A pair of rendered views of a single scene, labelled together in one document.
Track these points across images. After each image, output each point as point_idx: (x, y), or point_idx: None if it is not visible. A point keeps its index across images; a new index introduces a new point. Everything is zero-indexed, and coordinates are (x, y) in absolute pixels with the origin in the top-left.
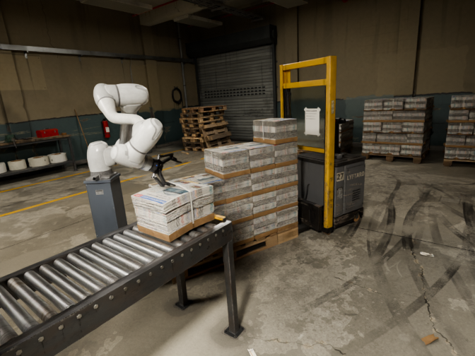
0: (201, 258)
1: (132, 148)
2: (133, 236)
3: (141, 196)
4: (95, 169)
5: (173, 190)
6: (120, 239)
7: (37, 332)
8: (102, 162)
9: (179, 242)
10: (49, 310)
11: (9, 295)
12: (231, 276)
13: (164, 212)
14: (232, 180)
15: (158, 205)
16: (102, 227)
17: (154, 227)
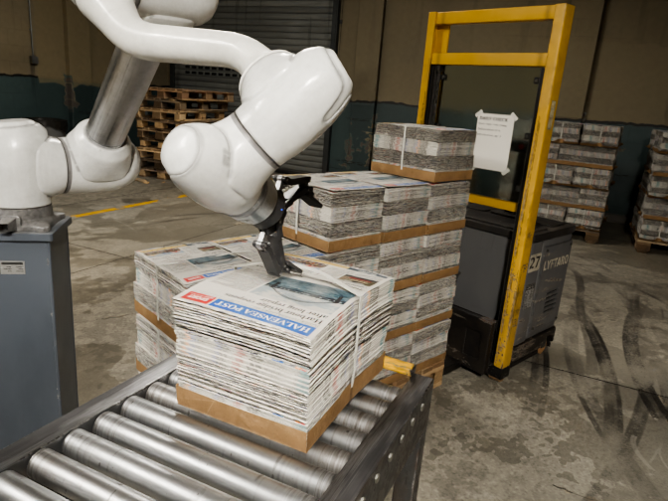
0: (385, 497)
1: (248, 143)
2: (164, 424)
3: (210, 300)
4: (7, 201)
5: (302, 287)
6: (125, 433)
7: None
8: (30, 180)
9: (335, 453)
10: None
11: None
12: None
13: (309, 362)
14: (344, 256)
15: (290, 340)
16: (8, 368)
17: (248, 403)
